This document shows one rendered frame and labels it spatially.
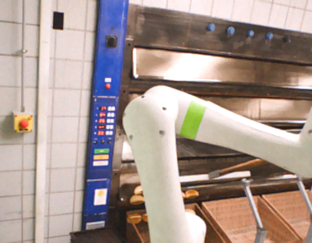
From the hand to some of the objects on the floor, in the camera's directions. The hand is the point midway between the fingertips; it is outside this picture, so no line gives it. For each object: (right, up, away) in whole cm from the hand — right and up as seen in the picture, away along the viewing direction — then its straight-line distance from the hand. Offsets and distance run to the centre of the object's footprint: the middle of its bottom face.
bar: (-31, -140, +145) cm, 204 cm away
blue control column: (-161, -93, +229) cm, 295 cm away
